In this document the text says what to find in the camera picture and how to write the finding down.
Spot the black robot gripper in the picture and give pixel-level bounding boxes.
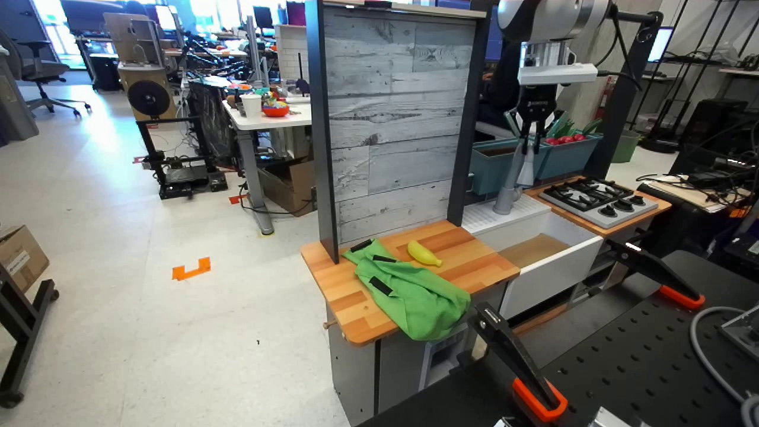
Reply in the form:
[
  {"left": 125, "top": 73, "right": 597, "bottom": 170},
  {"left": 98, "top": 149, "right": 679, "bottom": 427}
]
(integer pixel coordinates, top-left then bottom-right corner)
[{"left": 509, "top": 86, "right": 558, "bottom": 141}]

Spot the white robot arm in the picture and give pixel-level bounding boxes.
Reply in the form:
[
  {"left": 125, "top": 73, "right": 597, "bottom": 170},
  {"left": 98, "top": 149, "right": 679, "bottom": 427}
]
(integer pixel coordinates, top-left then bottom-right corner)
[{"left": 495, "top": 0, "right": 610, "bottom": 138}]

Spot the teal plastic bin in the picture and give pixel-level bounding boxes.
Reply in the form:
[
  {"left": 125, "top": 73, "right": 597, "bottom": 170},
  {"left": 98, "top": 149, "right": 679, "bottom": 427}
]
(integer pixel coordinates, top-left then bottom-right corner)
[{"left": 470, "top": 131, "right": 608, "bottom": 200}]

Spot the toy gas stove top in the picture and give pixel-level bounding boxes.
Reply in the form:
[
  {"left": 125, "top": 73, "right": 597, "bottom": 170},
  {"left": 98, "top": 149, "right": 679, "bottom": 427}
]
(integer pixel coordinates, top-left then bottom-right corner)
[{"left": 531, "top": 176, "right": 668, "bottom": 237}]

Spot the grey wood backsplash panel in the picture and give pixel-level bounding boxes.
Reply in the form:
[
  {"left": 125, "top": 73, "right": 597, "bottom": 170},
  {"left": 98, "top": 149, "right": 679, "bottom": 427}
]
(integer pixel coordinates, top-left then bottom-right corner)
[{"left": 305, "top": 0, "right": 487, "bottom": 256}]

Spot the white toy sink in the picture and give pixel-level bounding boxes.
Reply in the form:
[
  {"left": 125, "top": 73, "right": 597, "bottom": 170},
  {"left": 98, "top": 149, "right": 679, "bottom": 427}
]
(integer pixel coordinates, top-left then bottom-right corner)
[{"left": 462, "top": 198, "right": 604, "bottom": 319}]

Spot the wooden butcher block counter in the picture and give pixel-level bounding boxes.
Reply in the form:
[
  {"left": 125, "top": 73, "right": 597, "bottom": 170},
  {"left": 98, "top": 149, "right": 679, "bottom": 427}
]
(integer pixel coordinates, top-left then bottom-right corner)
[{"left": 300, "top": 220, "right": 520, "bottom": 346}]

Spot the yellow toy banana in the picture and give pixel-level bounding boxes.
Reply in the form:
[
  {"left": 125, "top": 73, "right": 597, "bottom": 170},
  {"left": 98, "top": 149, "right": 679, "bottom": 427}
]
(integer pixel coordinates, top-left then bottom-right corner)
[{"left": 406, "top": 239, "right": 440, "bottom": 265}]

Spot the orange black clamp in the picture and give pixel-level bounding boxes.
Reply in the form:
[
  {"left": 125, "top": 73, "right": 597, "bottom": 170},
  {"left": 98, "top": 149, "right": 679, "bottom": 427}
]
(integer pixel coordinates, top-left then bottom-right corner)
[
  {"left": 470, "top": 303, "right": 569, "bottom": 425},
  {"left": 610, "top": 239, "right": 707, "bottom": 311}
]

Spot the green cloth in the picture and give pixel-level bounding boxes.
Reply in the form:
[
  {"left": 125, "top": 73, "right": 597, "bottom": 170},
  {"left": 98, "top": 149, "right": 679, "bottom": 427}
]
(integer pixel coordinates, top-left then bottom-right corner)
[{"left": 343, "top": 239, "right": 471, "bottom": 341}]

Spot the cardboard box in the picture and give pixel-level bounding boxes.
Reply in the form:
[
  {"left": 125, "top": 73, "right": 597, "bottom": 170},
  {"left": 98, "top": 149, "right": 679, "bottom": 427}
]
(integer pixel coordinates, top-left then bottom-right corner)
[{"left": 258, "top": 162, "right": 316, "bottom": 215}]

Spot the white desk with legs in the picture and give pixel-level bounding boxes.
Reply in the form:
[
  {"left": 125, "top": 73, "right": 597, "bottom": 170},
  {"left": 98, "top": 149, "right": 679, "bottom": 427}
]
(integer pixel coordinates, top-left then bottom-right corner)
[{"left": 221, "top": 93, "right": 316, "bottom": 237}]

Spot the black perforated breadboard table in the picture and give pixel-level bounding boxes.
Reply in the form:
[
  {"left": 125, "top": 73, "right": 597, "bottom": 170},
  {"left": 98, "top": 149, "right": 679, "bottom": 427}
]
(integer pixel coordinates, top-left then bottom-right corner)
[{"left": 361, "top": 250, "right": 759, "bottom": 427}]

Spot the orange floor tape marker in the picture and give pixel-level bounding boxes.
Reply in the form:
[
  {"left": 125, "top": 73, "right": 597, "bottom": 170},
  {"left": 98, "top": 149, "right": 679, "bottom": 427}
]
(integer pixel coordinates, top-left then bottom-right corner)
[{"left": 171, "top": 256, "right": 210, "bottom": 283}]

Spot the grey office chair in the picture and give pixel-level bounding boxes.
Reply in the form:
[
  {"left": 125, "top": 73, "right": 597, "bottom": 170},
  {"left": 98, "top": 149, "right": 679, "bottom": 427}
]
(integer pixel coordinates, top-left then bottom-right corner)
[{"left": 0, "top": 0, "right": 92, "bottom": 119}]

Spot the coiled grey cable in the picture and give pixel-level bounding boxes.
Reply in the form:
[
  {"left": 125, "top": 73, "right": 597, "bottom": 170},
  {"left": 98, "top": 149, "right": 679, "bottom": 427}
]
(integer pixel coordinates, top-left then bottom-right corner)
[{"left": 688, "top": 303, "right": 759, "bottom": 427}]

